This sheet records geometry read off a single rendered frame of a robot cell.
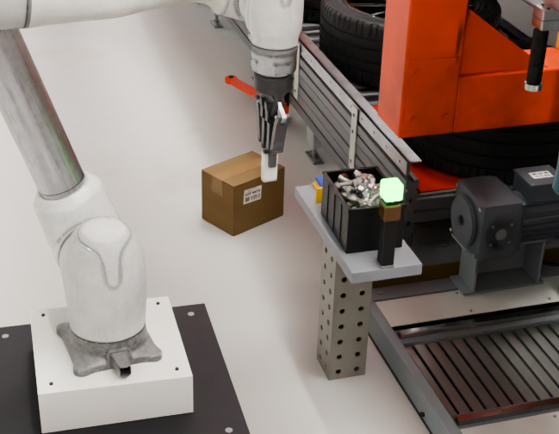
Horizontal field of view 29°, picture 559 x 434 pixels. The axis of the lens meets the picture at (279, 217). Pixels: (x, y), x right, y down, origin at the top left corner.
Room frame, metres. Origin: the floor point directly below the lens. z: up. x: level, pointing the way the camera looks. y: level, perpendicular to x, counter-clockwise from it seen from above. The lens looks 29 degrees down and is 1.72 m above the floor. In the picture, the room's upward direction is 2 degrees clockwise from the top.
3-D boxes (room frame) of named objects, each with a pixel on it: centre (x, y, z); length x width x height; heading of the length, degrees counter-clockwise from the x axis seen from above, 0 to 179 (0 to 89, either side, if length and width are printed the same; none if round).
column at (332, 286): (2.29, -0.17, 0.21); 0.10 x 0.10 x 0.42; 17
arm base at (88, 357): (1.80, 0.34, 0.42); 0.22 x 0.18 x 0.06; 24
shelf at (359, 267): (2.27, -0.18, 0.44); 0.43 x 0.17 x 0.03; 17
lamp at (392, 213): (2.08, -0.24, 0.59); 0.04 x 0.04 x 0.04; 17
